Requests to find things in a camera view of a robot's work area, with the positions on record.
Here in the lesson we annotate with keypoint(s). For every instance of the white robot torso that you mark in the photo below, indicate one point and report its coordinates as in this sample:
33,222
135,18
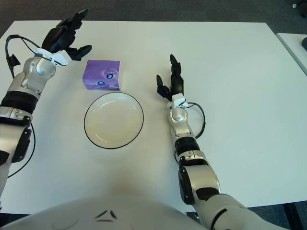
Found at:
108,206

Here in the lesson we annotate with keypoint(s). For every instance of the white plate with black rim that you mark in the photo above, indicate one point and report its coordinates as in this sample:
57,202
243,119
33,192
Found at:
112,119

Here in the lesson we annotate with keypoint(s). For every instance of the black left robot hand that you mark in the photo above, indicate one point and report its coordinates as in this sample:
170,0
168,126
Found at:
58,37

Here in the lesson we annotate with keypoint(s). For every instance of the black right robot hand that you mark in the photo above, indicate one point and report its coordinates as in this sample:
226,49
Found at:
178,83

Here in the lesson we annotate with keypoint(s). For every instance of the white side table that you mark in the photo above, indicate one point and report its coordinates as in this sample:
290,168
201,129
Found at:
295,45

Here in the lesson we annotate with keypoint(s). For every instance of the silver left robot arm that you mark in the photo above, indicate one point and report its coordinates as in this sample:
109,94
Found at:
28,76

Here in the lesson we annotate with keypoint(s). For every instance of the purple tissue paper pack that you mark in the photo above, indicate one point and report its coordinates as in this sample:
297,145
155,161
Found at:
100,69

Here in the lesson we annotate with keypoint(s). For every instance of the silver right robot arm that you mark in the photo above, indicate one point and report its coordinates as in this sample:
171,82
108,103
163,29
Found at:
201,177

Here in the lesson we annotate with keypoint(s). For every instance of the dark object on side table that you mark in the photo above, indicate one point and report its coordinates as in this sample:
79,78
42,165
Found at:
305,43

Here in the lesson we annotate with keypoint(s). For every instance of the black table leg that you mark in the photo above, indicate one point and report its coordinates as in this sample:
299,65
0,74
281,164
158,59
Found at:
295,218

